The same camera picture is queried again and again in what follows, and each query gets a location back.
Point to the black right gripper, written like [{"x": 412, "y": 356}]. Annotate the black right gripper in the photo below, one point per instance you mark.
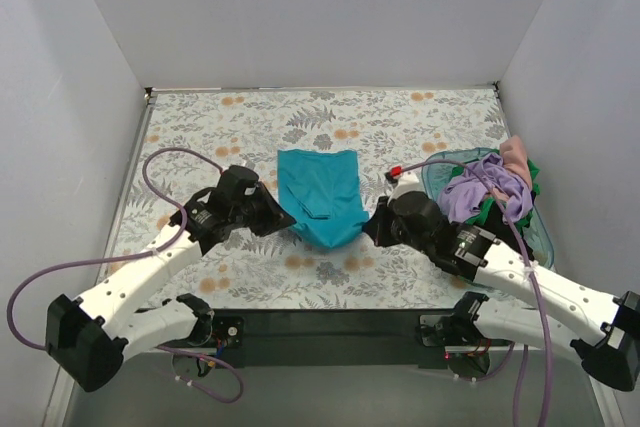
[{"x": 383, "y": 226}]

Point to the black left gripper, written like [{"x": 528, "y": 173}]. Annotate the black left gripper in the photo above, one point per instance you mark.
[{"x": 265, "y": 208}]

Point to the teal t shirt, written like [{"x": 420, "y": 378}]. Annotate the teal t shirt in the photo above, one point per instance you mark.
[{"x": 321, "y": 191}]

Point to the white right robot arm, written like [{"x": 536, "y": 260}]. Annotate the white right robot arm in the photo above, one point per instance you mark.
[{"x": 597, "y": 330}]

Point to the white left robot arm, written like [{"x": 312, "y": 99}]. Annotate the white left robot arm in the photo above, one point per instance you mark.
[{"x": 93, "y": 335}]

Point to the clear blue plastic bin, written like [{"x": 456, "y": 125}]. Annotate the clear blue plastic bin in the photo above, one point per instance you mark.
[{"x": 533, "y": 232}]

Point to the lilac t shirt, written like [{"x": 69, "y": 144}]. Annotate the lilac t shirt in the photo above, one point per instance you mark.
[{"x": 480, "y": 187}]

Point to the green t shirt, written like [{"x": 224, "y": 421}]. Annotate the green t shirt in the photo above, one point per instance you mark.
[{"x": 535, "y": 179}]

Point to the floral table mat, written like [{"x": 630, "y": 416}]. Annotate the floral table mat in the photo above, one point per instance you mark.
[{"x": 189, "y": 135}]

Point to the black t shirt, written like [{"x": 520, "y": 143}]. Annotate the black t shirt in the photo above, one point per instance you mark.
[{"x": 491, "y": 219}]

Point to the pink t shirt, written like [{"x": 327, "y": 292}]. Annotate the pink t shirt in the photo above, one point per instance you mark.
[{"x": 515, "y": 165}]

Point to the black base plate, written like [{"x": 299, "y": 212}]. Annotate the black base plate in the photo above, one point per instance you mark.
[{"x": 425, "y": 338}]

